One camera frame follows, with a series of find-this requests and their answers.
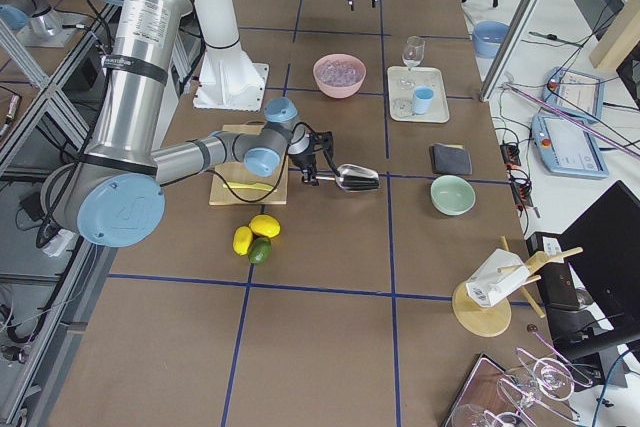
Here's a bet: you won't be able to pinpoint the steel ice scoop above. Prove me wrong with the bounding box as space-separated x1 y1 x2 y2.
316 164 380 192

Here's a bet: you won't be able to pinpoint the pink bowl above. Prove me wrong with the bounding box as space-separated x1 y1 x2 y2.
312 54 367 99

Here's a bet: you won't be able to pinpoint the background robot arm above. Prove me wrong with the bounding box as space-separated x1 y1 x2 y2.
1 0 74 48

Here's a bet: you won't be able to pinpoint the clear ice cubes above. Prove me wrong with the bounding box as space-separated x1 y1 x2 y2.
316 59 363 87

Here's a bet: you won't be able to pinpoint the blue plastic cup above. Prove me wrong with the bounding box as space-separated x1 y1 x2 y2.
411 86 434 115

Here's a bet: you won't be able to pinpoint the yellow plastic knife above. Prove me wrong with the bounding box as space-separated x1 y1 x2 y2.
228 182 277 192

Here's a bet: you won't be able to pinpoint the yellow lemon upper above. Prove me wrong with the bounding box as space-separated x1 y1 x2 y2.
249 214 281 238

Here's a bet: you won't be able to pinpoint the yellow lemon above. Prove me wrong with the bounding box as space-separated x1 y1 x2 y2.
232 226 254 256
249 214 281 238

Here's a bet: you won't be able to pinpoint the clear wine glass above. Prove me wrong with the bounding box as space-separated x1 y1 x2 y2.
397 36 426 90

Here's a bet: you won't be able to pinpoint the wooden cutting board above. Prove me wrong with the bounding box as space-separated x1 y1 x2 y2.
208 123 291 207

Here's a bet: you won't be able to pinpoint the green lime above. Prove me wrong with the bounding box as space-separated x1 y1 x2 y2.
247 237 272 265

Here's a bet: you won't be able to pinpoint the yellow lemon left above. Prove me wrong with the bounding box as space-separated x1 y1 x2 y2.
232 226 254 256

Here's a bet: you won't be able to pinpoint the cream serving tray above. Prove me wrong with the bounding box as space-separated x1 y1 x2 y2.
387 66 449 123

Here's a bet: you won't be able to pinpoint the blue bowl on desk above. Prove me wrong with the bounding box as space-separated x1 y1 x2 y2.
472 21 510 58

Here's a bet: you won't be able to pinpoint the grey folded cloth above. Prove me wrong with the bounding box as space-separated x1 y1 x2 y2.
430 143 473 175

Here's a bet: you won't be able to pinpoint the green ceramic bowl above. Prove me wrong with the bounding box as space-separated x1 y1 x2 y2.
430 175 476 216

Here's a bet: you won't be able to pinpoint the white carton box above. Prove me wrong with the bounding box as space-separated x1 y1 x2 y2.
465 249 529 308

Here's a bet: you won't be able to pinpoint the wooden mug tree stand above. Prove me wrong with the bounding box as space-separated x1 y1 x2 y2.
452 236 583 337

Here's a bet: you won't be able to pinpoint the far teach pendant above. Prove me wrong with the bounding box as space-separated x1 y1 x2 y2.
542 67 604 123

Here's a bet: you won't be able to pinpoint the teach pendant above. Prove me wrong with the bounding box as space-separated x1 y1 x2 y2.
531 114 609 179
542 67 604 123

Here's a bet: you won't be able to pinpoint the near teach pendant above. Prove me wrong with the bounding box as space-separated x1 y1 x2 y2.
531 114 609 179

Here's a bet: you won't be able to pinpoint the dark wooden tray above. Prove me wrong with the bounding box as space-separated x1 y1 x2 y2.
441 353 526 427

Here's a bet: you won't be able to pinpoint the black monitor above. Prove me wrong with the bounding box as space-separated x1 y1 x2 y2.
559 180 639 360

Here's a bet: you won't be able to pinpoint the upside-down wine glass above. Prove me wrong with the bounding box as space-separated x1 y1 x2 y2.
497 324 594 423

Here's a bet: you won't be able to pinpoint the aluminium frame post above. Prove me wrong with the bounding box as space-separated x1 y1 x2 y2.
479 0 540 102

